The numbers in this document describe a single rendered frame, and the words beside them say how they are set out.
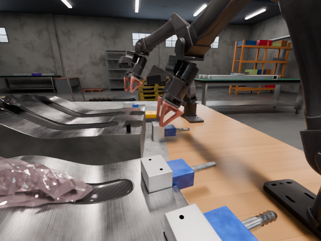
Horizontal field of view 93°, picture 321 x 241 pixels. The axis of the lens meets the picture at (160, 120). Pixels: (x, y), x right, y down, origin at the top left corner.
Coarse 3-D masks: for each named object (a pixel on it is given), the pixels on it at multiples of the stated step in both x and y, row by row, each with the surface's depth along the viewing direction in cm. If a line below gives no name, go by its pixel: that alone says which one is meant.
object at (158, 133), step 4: (152, 124) 50; (156, 124) 49; (172, 124) 53; (152, 128) 50; (156, 128) 48; (160, 128) 48; (164, 128) 50; (168, 128) 50; (172, 128) 50; (176, 128) 52; (180, 128) 52; (184, 128) 53; (188, 128) 52; (152, 132) 51; (156, 132) 49; (160, 132) 49; (164, 132) 49; (168, 132) 50; (172, 132) 50; (152, 136) 52; (156, 136) 49; (160, 136) 49; (164, 136) 50; (168, 136) 50; (156, 140) 49; (160, 140) 50
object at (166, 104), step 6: (162, 96) 47; (162, 102) 44; (168, 102) 43; (162, 108) 43; (168, 108) 44; (174, 108) 43; (162, 114) 45; (174, 114) 46; (180, 114) 44; (162, 120) 46; (168, 120) 46; (162, 126) 46
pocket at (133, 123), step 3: (126, 120) 41; (129, 120) 42; (132, 120) 42; (135, 120) 42; (138, 120) 42; (141, 120) 41; (126, 123) 42; (132, 123) 42; (135, 123) 42; (138, 123) 42; (141, 123) 42; (123, 126) 38; (132, 126) 42; (135, 126) 42; (138, 126) 42; (141, 126) 41; (141, 129) 39
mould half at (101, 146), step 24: (48, 96) 54; (0, 120) 31; (24, 120) 35; (72, 120) 43; (96, 120) 43; (120, 120) 41; (144, 120) 50; (0, 144) 32; (24, 144) 32; (48, 144) 32; (72, 144) 33; (96, 144) 33; (120, 144) 33
